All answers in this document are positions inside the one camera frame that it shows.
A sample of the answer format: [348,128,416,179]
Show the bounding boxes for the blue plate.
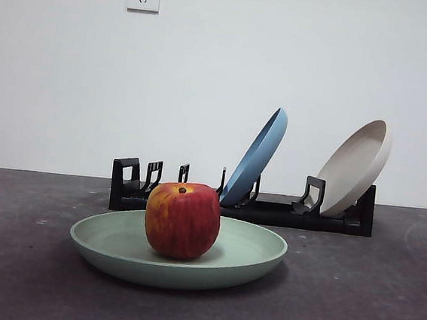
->
[218,102,291,212]

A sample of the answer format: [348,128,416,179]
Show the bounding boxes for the black plate rack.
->
[108,155,378,238]

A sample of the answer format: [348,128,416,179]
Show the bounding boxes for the red yellow apple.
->
[141,178,224,264]

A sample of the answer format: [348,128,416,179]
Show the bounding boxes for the green plate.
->
[66,202,291,300]

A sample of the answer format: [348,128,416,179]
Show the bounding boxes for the beige plate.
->
[312,114,395,224]

